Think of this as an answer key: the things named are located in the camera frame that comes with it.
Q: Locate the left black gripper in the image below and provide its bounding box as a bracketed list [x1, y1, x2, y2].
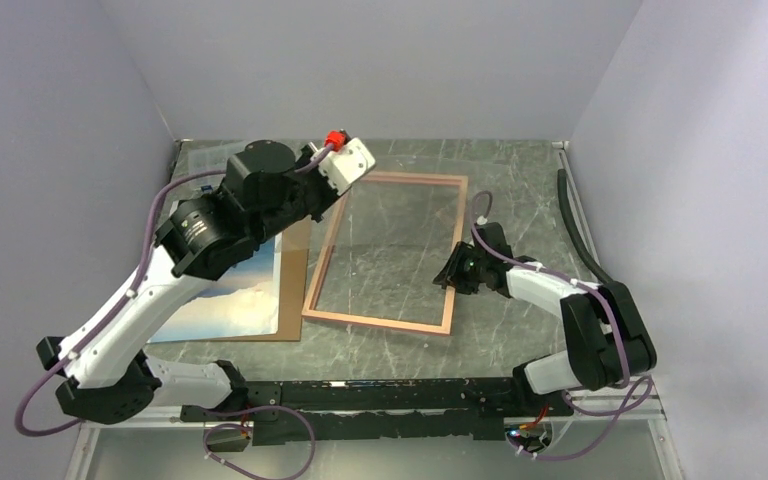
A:
[253, 142, 347, 245]

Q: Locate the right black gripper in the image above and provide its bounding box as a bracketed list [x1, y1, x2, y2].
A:
[434, 241, 488, 294]

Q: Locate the blue sky ocean photo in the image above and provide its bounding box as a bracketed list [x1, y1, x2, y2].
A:
[150, 235, 282, 343]

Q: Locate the pink wooden picture frame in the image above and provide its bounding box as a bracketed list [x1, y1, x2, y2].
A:
[302, 172, 470, 336]

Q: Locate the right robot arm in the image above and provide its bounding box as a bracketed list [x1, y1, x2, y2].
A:
[432, 222, 657, 415]

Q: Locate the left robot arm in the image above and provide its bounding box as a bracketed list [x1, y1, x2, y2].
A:
[37, 133, 376, 425]

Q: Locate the brown backing board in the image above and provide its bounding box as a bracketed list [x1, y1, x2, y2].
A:
[211, 215, 314, 343]

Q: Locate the clear plastic organizer box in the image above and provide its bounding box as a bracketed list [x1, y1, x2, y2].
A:
[186, 141, 249, 194]

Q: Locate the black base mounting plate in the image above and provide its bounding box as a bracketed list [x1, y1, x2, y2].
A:
[179, 376, 574, 448]

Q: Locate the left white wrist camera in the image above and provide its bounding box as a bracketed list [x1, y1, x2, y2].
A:
[318, 138, 376, 196]

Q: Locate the black rubber hose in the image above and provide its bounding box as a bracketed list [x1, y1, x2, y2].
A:
[556, 168, 614, 286]

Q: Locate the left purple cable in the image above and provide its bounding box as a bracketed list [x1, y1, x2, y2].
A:
[14, 144, 336, 478]

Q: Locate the purple cable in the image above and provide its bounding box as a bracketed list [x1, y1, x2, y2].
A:
[14, 144, 336, 478]
[468, 190, 655, 463]

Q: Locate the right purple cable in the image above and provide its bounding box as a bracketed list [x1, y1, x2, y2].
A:
[468, 190, 655, 463]

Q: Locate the aluminium extrusion rail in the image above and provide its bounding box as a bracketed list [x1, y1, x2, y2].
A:
[64, 374, 685, 480]

